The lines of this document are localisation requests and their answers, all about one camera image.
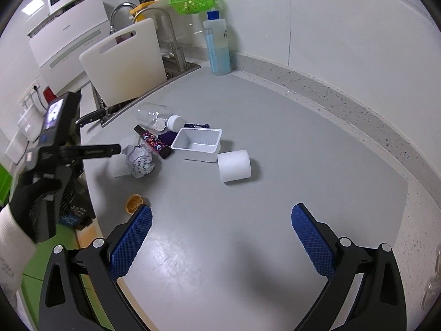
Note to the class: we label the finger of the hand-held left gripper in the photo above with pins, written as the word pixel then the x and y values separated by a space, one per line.
pixel 100 151

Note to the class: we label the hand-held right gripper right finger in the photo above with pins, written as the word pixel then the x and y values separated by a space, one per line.
pixel 311 244

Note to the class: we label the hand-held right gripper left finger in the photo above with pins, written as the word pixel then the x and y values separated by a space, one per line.
pixel 131 241

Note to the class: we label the clear plastic bottle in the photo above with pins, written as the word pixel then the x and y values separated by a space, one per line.
pixel 151 113

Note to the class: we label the person's left forearm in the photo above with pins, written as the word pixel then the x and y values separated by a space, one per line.
pixel 13 248

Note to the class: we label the person's left hand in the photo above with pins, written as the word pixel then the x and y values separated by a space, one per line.
pixel 24 203

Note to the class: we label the red container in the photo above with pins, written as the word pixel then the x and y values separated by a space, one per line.
pixel 49 93

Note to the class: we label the brown nut shell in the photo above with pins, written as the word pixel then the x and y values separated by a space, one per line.
pixel 132 204

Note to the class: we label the dark patterned wrapper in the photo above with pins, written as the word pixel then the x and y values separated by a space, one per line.
pixel 155 143

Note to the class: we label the dark box with blue label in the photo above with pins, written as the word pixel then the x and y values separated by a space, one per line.
pixel 72 218

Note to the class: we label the purple wrapper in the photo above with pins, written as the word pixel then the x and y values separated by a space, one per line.
pixel 168 138

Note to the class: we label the white dishwasher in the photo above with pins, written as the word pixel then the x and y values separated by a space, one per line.
pixel 65 55

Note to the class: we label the white bottle cap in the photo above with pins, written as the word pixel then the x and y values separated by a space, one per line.
pixel 175 123

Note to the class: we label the white cutting board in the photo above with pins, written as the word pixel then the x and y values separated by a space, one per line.
pixel 127 65

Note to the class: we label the white plastic container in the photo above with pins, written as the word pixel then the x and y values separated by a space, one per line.
pixel 193 153

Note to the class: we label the toilet paper roll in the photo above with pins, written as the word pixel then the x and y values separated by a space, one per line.
pixel 234 167

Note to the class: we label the tall steel faucet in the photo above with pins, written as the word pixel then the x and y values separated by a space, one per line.
pixel 177 51

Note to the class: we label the small chrome faucet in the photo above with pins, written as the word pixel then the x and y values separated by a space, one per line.
pixel 115 12

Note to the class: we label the yellow cloth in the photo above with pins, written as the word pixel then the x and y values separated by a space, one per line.
pixel 139 8

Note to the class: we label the blue liquid bottle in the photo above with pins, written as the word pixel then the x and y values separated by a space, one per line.
pixel 217 51

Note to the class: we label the green plastic basket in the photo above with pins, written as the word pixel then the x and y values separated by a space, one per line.
pixel 193 1

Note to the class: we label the white wall organizer box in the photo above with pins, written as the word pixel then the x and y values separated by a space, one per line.
pixel 15 148
pixel 29 124

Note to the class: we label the wall socket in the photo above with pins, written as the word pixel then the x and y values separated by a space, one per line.
pixel 33 90

